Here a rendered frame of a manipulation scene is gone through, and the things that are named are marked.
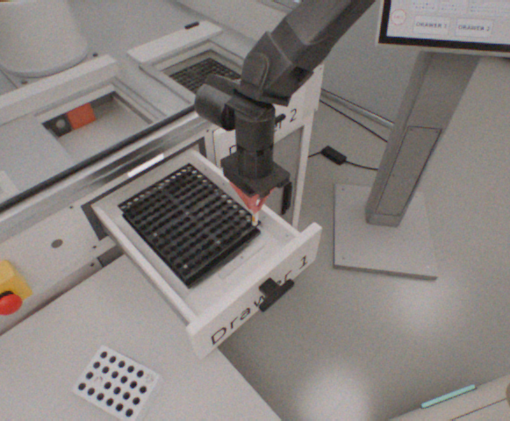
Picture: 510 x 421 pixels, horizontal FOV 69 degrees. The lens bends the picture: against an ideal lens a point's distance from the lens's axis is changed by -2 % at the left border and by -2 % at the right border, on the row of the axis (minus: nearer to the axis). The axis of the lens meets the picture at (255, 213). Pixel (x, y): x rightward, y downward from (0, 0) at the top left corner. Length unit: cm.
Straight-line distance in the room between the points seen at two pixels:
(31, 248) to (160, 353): 30
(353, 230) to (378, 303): 36
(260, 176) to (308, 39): 21
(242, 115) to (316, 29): 14
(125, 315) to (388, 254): 128
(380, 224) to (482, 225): 53
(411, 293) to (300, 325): 51
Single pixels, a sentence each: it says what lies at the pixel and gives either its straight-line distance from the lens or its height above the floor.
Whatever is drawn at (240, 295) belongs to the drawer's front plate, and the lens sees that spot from 59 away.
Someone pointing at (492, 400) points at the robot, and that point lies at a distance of 138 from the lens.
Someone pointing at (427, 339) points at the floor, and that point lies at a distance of 169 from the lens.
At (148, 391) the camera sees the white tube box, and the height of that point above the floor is 80.
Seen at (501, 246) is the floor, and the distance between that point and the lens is 211.
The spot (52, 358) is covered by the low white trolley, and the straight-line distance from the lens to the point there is 82.
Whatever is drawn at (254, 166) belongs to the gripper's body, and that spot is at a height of 107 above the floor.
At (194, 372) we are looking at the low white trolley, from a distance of 73.
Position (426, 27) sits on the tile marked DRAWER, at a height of 100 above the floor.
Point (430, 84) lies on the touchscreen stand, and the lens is 139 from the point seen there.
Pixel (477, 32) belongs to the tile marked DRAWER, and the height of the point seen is 100.
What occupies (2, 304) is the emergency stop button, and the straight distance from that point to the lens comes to 75.
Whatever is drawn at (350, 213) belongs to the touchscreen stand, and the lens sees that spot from 189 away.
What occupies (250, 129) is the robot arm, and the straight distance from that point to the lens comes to 52.
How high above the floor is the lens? 145
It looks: 51 degrees down
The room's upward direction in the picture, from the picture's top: straight up
